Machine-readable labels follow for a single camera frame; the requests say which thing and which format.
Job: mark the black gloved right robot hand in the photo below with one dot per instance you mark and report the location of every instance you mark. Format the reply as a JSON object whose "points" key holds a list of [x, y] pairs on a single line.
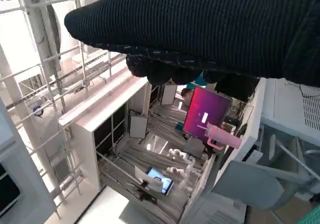
{"points": [[200, 26]]}

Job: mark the person at desk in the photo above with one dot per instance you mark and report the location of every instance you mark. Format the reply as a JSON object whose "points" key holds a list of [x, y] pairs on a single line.
{"points": [[186, 93]]}

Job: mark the white rectangular panel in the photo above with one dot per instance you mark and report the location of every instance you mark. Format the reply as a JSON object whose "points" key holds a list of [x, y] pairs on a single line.
{"points": [[168, 93], [138, 126]]}

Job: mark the monitor with purple screen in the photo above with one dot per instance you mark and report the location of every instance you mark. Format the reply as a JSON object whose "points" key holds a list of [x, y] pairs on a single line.
{"points": [[207, 108]]}

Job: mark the white cabinet on casters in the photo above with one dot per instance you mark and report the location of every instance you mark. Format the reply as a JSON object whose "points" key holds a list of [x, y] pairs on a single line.
{"points": [[287, 103]]}

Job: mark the phone with lit screen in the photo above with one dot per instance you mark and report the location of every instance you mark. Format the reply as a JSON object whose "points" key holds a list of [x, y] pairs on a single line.
{"points": [[160, 181]]}

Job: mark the grey-blue chair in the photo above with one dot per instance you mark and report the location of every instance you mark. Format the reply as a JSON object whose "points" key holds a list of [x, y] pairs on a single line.
{"points": [[250, 181]]}

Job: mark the white cabinet with label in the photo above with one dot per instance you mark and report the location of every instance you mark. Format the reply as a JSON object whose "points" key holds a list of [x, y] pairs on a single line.
{"points": [[215, 209]]}

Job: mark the green cutting mat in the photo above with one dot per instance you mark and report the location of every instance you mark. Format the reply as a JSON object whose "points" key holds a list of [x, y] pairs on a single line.
{"points": [[313, 217]]}

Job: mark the white metal lattice frame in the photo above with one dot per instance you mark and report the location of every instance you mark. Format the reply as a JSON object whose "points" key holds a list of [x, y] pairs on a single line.
{"points": [[47, 66]]}

